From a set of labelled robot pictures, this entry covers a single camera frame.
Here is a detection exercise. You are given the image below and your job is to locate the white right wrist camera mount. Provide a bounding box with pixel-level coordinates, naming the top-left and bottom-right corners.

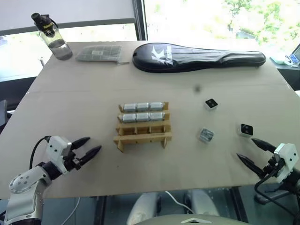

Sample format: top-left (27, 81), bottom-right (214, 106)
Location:
top-left (273, 143), bottom-right (298, 184)

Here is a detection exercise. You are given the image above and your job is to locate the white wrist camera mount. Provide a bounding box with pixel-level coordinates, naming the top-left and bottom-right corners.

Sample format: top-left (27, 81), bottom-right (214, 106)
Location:
top-left (273, 143), bottom-right (298, 184)
top-left (46, 136), bottom-right (72, 175)

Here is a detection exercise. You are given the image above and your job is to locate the white rounded robot leg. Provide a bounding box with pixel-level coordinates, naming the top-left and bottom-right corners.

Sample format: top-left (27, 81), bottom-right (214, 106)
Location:
top-left (187, 189), bottom-right (220, 217)
top-left (127, 193), bottom-right (163, 225)

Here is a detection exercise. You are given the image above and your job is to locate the grey robot torso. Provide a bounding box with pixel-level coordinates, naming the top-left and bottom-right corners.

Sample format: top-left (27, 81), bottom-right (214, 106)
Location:
top-left (133, 212), bottom-right (245, 225)

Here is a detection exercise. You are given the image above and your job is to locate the clear bottle with black lid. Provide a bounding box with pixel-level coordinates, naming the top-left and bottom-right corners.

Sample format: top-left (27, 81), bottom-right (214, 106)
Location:
top-left (31, 13), bottom-right (73, 61)

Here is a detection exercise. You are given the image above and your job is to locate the blue and white desk item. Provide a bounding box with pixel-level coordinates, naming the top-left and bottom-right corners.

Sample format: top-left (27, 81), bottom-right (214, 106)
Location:
top-left (285, 54), bottom-right (300, 68)

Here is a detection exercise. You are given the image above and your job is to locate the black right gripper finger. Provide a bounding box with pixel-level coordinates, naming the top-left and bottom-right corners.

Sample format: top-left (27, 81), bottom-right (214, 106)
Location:
top-left (251, 138), bottom-right (278, 153)
top-left (236, 153), bottom-right (266, 178)

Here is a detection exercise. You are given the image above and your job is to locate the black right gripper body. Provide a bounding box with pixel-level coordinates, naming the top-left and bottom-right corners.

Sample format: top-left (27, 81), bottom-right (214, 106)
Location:
top-left (262, 152), bottom-right (282, 180)

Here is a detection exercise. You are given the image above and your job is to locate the white cable under table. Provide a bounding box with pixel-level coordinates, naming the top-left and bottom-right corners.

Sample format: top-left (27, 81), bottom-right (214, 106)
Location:
top-left (164, 191), bottom-right (195, 213)

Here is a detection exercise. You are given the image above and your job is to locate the white roller blind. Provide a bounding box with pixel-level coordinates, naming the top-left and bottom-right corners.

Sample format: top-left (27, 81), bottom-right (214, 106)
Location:
top-left (0, 0), bottom-right (135, 31)

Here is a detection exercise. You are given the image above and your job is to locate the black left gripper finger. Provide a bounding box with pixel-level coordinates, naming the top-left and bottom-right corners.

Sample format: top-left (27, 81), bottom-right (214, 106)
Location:
top-left (79, 145), bottom-right (102, 166)
top-left (71, 137), bottom-right (91, 152)

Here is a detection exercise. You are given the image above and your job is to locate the pale green item on desk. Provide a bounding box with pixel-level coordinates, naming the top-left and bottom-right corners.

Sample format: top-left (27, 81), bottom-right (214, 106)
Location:
top-left (269, 54), bottom-right (286, 64)

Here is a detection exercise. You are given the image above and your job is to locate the dark side desk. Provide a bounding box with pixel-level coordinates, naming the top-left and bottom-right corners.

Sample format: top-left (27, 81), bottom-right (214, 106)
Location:
top-left (269, 57), bottom-right (300, 92)

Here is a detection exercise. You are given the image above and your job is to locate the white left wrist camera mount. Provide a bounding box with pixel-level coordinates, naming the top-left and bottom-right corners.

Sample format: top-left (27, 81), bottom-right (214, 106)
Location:
top-left (46, 136), bottom-right (72, 175)

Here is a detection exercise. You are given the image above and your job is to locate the black racket bag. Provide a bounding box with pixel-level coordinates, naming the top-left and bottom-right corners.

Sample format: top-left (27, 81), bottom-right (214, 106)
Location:
top-left (132, 42), bottom-right (267, 74)

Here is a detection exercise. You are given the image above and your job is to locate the dark window frame post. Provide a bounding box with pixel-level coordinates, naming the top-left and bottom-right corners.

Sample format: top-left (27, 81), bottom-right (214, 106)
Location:
top-left (131, 0), bottom-right (149, 42)

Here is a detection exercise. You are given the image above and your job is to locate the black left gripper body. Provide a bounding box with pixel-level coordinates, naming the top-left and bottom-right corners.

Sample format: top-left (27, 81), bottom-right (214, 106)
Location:
top-left (62, 149), bottom-right (83, 173)

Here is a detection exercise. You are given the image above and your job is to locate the wooden slotted rack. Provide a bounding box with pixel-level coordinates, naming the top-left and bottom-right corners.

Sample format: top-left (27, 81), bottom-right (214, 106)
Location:
top-left (113, 101), bottom-right (173, 154)

